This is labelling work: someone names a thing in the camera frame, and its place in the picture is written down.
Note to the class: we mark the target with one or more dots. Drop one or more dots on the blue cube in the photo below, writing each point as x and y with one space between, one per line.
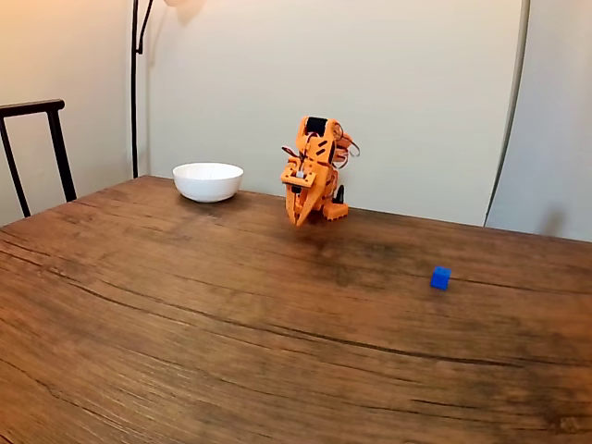
440 279

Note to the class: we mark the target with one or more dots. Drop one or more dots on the white bowl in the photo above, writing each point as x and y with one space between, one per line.
208 185

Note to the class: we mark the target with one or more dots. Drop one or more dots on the black floor lamp pole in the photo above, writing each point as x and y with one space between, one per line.
134 115

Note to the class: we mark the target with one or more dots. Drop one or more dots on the black chair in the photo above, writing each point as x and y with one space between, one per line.
54 139

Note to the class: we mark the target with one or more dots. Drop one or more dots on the orange gripper camera mount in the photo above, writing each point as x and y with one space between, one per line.
291 176

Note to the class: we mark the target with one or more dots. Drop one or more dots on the grey wall trim strip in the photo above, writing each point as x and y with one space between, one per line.
526 14

